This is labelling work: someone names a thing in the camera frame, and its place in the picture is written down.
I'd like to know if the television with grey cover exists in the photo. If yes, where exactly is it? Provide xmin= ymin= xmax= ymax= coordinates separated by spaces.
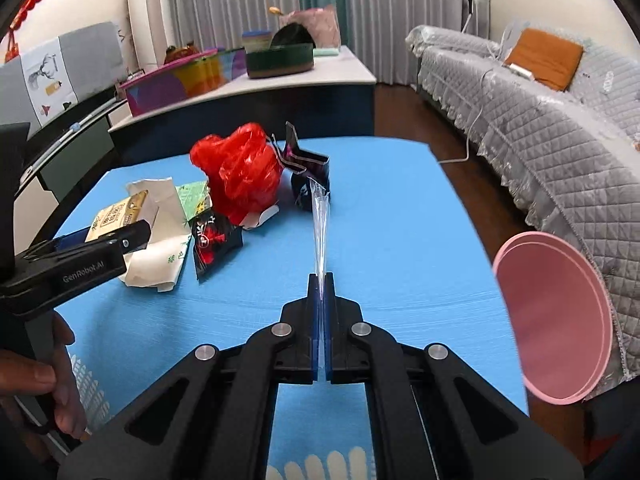
xmin=0 ymin=21 xmax=126 ymax=137

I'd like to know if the white cable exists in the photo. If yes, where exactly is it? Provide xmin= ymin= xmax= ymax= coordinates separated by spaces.
xmin=438 ymin=42 xmax=503 ymax=166

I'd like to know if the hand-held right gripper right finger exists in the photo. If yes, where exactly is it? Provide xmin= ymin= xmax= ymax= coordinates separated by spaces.
xmin=325 ymin=272 xmax=583 ymax=480

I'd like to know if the orange cushion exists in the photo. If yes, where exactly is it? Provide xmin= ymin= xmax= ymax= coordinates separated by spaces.
xmin=504 ymin=27 xmax=585 ymax=92

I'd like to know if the white table with blue base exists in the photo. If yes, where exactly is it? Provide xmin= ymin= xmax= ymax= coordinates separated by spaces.
xmin=107 ymin=44 xmax=378 ymax=167

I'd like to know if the green printed packet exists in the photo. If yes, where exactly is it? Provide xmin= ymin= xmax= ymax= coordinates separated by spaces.
xmin=174 ymin=180 xmax=215 ymax=223

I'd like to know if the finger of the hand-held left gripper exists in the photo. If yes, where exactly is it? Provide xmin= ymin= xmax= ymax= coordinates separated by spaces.
xmin=15 ymin=220 xmax=152 ymax=267

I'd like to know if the blue table mat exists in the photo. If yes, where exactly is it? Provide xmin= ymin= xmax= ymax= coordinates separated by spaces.
xmin=50 ymin=135 xmax=531 ymax=480

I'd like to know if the grey quilted sofa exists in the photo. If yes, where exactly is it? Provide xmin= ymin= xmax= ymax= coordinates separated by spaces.
xmin=405 ymin=19 xmax=640 ymax=402

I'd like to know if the black hat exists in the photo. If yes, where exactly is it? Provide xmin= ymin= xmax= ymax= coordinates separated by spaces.
xmin=270 ymin=24 xmax=315 ymax=51

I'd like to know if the person's left hand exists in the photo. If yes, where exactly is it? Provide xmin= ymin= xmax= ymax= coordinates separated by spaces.
xmin=0 ymin=310 xmax=90 ymax=441

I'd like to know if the red plastic bag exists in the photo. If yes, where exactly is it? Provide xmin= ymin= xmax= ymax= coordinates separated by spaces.
xmin=189 ymin=122 xmax=285 ymax=225

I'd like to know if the brown plush toy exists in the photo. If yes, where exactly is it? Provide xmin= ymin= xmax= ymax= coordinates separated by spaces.
xmin=164 ymin=44 xmax=206 ymax=67

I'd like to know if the television cabinet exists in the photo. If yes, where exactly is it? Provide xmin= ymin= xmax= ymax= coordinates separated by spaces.
xmin=12 ymin=96 xmax=130 ymax=257

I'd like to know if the dark foil packet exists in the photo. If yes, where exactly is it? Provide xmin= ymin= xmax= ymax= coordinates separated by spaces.
xmin=272 ymin=121 xmax=332 ymax=212

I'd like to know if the pink woven bag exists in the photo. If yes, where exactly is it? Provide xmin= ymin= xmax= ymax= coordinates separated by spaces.
xmin=279 ymin=4 xmax=342 ymax=51

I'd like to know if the beige printed packet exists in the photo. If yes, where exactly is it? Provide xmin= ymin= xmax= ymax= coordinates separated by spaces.
xmin=86 ymin=189 xmax=152 ymax=243

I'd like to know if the red hanging ornament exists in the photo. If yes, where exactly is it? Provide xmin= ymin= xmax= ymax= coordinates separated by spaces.
xmin=4 ymin=0 xmax=51 ymax=64

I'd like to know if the dark green round basket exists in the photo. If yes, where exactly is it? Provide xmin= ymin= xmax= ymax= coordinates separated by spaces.
xmin=245 ymin=42 xmax=316 ymax=80

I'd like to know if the pink round bin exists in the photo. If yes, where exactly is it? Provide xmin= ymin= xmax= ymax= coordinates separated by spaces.
xmin=492 ymin=231 xmax=614 ymax=406

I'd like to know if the multicoloured storage box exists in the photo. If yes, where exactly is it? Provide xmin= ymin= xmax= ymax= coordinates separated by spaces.
xmin=120 ymin=47 xmax=248 ymax=118

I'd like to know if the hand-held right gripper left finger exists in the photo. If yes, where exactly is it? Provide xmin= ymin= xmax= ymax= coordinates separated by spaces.
xmin=57 ymin=272 xmax=325 ymax=480

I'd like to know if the grey curtain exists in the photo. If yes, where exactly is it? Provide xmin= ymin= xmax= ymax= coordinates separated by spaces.
xmin=165 ymin=0 xmax=490 ymax=86

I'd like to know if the pale gold foil pouch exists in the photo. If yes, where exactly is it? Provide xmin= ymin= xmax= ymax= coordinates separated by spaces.
xmin=120 ymin=176 xmax=193 ymax=294

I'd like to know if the black red snack wrapper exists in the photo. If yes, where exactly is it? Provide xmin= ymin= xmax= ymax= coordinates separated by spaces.
xmin=190 ymin=208 xmax=244 ymax=282

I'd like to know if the clear plastic wrapper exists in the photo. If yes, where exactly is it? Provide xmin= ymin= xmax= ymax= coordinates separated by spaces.
xmin=307 ymin=176 xmax=332 ymax=281

